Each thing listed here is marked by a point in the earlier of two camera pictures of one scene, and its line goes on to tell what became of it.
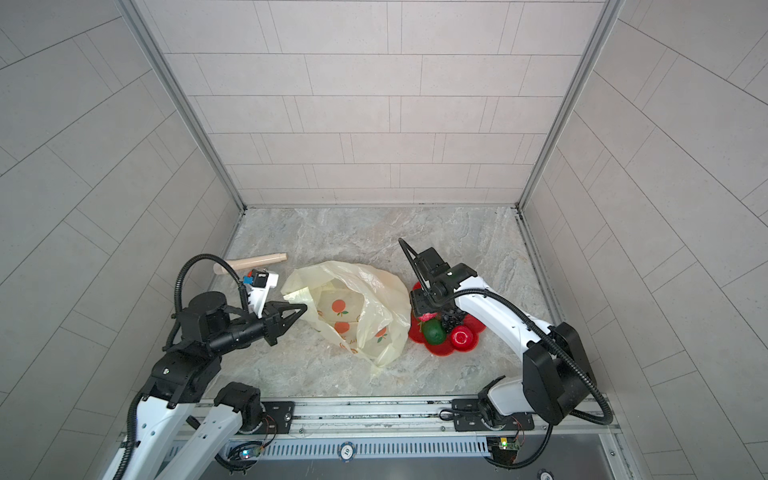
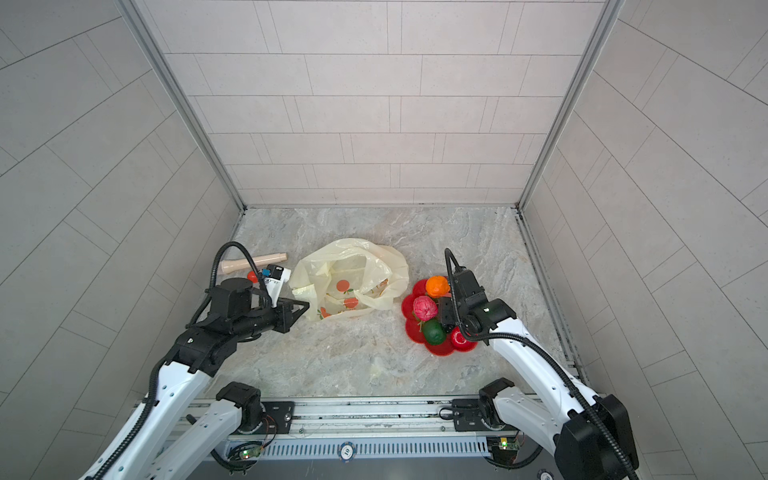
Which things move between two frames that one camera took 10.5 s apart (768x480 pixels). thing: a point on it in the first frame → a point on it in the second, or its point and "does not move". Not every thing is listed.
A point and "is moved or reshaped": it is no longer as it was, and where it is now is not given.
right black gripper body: x=428 y=300 → x=453 y=312
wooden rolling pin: x=249 y=263 does not move
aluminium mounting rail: x=221 y=420 does not move
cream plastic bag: x=365 y=311 is moved or reshaped
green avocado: x=434 y=331 does not move
